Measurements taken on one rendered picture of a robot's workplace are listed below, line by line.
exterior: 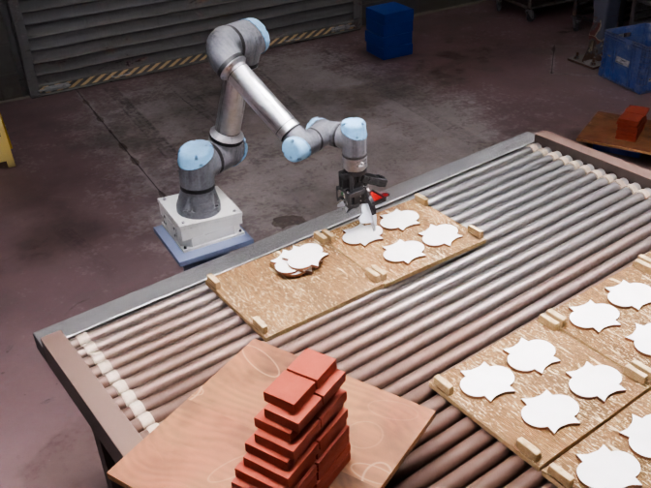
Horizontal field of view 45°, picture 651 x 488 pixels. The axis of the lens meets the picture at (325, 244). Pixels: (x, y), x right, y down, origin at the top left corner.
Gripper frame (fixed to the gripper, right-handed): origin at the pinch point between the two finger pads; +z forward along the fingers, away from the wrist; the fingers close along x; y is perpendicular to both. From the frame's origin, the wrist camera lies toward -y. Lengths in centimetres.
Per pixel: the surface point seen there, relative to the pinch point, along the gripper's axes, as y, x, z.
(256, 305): 46.5, 11.6, 5.0
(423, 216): -23.9, 2.3, 6.0
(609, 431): 6, 102, 5
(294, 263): 29.0, 5.1, 1.4
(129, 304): 75, -14, 7
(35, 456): 110, -69, 98
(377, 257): 3.7, 12.6, 5.6
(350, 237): 4.6, -0.6, 4.7
